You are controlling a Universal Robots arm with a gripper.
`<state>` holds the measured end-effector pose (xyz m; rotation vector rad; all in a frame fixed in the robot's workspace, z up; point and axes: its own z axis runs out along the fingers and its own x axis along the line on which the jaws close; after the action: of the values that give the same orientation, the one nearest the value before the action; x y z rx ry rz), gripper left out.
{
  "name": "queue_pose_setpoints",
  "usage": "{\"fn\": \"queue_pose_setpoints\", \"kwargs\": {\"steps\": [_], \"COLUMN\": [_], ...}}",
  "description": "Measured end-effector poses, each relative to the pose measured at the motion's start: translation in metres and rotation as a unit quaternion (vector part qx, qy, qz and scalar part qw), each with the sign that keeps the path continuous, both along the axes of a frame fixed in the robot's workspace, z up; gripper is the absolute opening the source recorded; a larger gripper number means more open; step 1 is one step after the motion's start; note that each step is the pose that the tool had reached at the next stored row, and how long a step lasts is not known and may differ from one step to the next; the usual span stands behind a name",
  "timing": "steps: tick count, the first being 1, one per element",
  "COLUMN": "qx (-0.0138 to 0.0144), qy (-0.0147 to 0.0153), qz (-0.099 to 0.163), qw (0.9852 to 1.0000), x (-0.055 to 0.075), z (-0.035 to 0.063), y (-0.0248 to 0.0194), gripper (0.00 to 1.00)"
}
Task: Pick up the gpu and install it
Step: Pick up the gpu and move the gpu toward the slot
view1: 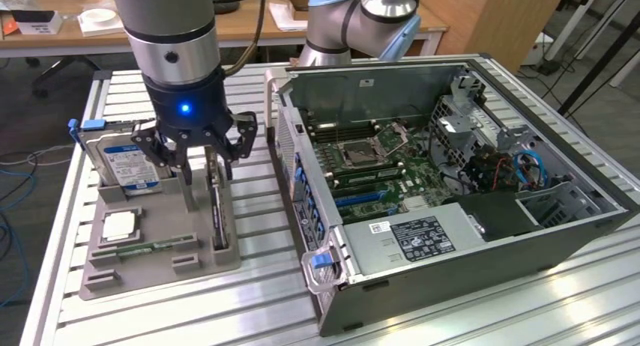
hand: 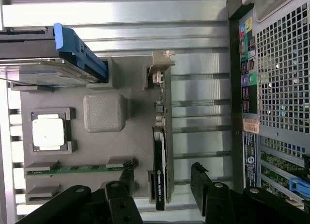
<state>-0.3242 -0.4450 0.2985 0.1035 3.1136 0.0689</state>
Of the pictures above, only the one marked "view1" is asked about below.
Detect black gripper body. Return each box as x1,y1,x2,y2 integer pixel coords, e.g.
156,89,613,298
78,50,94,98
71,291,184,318
142,67,237,143

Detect green graphics card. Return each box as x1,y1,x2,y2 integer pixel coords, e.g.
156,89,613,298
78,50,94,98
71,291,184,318
206,145,233,249

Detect hard disk with blue caddy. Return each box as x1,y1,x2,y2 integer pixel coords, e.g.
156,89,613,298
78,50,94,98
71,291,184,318
67,112,175,196

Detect black RAM slot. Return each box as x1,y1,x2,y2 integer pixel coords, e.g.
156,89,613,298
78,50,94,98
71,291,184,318
313,121,376,135
313,130,376,144
325,164,401,179
313,124,376,138
326,166,404,181
313,127,376,141
331,174,408,189

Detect silver CPU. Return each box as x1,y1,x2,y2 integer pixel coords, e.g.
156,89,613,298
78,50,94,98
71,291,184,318
102,210,142,242

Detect CPU socket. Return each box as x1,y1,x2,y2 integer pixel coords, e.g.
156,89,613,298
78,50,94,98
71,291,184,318
337,139,382,172

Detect white round holder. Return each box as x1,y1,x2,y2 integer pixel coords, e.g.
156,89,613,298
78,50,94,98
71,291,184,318
78,7,126,38

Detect black expansion slot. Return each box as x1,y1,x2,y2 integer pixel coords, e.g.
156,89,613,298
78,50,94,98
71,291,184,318
331,180,389,197

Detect black chair base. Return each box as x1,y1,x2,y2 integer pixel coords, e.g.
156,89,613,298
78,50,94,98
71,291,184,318
24,55,104,99

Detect white paper stack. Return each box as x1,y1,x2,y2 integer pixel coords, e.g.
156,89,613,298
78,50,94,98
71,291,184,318
269,1,310,33

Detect blue expansion slot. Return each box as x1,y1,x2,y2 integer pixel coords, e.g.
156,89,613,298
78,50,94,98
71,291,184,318
334,189,392,209

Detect wooden desk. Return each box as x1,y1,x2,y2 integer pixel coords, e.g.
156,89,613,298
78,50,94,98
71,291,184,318
0,0,450,68

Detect metal socket cover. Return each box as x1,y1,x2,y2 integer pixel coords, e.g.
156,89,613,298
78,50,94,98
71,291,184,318
372,120,412,155

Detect grey parts rack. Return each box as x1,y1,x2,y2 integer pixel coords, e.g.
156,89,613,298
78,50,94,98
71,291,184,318
78,143,246,301

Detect white box with black lid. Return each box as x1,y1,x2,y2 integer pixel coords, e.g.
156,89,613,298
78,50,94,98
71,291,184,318
9,9,66,36

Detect blue case latch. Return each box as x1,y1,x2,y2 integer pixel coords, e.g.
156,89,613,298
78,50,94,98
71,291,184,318
309,252,335,271

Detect green motherboard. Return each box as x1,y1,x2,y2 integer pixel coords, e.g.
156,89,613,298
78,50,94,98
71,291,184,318
302,112,469,224

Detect silver chipset heat sink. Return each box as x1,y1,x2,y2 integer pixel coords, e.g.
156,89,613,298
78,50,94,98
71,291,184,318
402,195,430,213

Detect grey power supply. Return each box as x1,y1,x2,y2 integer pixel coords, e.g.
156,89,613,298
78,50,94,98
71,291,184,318
341,202,489,278

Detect orange packet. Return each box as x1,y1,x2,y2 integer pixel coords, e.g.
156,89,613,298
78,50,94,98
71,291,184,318
0,14,19,40

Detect tall metal disk bay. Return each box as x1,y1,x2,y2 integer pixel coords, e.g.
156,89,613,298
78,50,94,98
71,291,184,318
428,94,504,167

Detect black plastic cover box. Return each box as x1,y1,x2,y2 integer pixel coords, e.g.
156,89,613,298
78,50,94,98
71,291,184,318
456,190,545,243

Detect open dark PC case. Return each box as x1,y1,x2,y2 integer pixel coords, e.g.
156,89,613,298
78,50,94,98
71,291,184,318
263,52,640,338

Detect wooden cabinet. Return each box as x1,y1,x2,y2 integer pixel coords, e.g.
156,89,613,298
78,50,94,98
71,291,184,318
420,0,571,68

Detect black floor power adapter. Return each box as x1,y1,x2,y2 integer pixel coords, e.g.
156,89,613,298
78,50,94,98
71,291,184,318
535,58,565,77

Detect low metal disk bay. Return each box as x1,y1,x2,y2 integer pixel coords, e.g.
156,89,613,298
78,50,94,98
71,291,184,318
515,173,609,229

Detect black slanted pole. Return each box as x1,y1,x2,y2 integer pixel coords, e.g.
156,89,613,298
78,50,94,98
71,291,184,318
555,12,640,117

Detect white floor cable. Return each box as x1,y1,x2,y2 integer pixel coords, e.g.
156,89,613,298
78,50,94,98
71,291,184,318
0,143,76,168

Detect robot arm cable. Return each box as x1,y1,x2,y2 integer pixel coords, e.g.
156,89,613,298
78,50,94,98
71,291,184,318
223,0,274,77

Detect blue floor cable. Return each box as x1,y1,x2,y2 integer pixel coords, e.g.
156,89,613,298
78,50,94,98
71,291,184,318
0,166,40,309

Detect black and red wire bundle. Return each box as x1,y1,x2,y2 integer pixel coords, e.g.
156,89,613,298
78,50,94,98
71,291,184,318
460,145,519,193

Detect blue wire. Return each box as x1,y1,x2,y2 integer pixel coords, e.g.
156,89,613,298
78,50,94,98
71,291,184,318
512,149,551,192

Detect white table frame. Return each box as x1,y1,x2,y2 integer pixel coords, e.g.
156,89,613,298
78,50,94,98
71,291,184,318
543,0,640,88

